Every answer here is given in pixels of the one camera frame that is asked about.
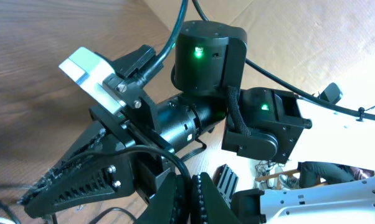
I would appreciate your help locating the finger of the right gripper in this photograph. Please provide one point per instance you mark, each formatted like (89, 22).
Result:
(121, 181)
(73, 179)

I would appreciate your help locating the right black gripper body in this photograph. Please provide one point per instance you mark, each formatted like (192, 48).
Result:
(149, 169)

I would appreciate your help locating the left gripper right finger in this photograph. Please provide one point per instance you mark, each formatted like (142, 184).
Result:
(207, 205)

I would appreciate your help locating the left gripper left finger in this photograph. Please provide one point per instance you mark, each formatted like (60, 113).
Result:
(169, 205)

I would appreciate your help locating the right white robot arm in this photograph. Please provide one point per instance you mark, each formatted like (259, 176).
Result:
(203, 65)

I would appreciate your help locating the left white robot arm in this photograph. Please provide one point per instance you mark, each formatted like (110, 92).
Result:
(351, 202)

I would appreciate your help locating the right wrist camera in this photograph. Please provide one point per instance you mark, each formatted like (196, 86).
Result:
(113, 84)

